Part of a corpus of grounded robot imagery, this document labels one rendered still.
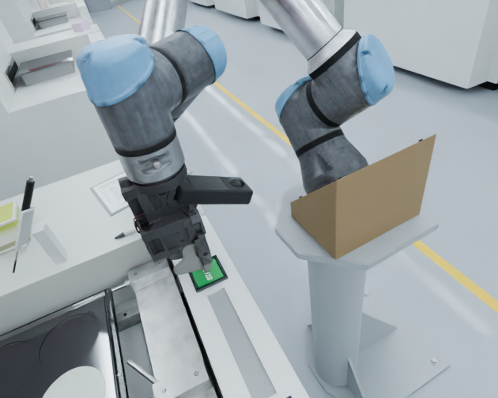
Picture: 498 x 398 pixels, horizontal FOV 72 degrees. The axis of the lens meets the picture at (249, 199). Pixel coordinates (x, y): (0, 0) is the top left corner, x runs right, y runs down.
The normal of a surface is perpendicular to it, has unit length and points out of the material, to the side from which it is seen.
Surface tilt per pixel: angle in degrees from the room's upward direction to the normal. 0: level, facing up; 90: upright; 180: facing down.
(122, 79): 88
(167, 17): 47
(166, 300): 0
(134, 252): 90
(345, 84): 83
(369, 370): 0
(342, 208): 90
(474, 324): 0
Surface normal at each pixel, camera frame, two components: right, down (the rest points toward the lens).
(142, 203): 0.41, 0.52
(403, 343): -0.15, -0.77
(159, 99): 0.89, 0.21
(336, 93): -0.59, 0.57
